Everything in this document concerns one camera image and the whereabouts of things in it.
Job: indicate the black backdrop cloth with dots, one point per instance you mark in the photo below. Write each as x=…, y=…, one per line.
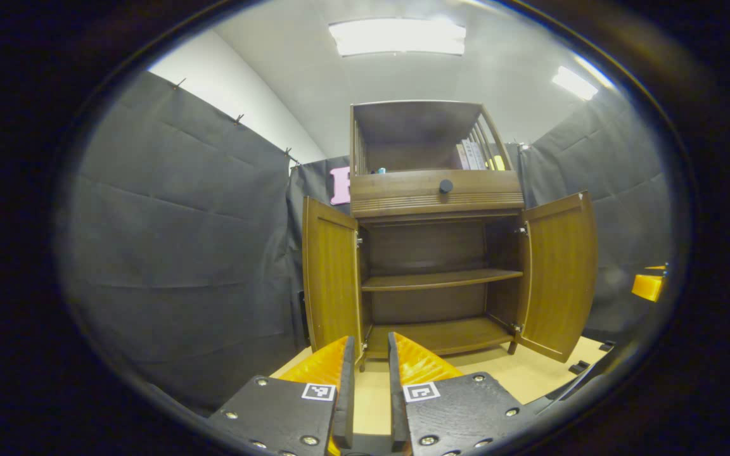
x=181, y=253

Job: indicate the wooden cabinet drawer front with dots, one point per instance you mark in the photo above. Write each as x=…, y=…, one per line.
x=403, y=190

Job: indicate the wooden cabinet door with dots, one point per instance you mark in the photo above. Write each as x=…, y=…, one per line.
x=558, y=272
x=330, y=278

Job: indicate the wooden double-door shoe cabinet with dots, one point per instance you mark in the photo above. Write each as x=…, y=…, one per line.
x=416, y=123

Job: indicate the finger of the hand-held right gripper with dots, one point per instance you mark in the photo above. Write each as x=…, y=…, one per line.
x=659, y=268
x=647, y=287

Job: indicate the ceiling light panel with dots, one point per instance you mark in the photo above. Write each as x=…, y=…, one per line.
x=574, y=82
x=397, y=37

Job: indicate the small black plastic block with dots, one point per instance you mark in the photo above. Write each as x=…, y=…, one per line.
x=579, y=367
x=606, y=346

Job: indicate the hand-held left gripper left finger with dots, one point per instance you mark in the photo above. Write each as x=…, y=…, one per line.
x=346, y=405

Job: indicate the grey shelf book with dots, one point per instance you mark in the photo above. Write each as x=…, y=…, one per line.
x=478, y=156

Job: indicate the black round drawer knob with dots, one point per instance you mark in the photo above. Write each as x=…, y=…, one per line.
x=445, y=185

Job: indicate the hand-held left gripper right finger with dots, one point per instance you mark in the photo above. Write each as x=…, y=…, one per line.
x=397, y=405

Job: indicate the beige shelf book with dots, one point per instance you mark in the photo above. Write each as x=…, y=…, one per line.
x=459, y=157

